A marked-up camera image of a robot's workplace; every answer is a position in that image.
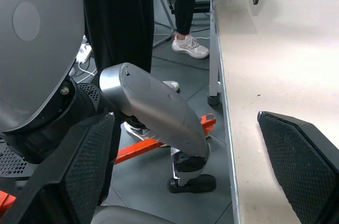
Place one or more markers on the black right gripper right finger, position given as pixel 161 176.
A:
pixel 304 165

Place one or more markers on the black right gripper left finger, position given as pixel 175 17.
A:
pixel 79 160

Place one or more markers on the black robot waist joint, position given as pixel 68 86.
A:
pixel 53 118

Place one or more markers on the orange metal bar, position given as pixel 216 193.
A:
pixel 137 150

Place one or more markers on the white sneaker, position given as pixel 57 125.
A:
pixel 172 85
pixel 189 46
pixel 137 132

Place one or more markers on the black perforated plate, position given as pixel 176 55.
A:
pixel 12 164

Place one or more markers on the silver robot thigh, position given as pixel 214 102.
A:
pixel 124 216
pixel 159 110

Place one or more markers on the orange part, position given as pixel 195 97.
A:
pixel 5 199

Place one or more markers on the white power strip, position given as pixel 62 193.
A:
pixel 83 53

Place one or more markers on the robot lower leg black foot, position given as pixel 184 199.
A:
pixel 193 179

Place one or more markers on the silver robot torso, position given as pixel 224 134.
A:
pixel 39 49

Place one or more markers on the grey metal table leg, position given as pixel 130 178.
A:
pixel 214 49

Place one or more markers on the person in black wide trousers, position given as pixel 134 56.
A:
pixel 119 17

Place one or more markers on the black stand legs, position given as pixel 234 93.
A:
pixel 165 9

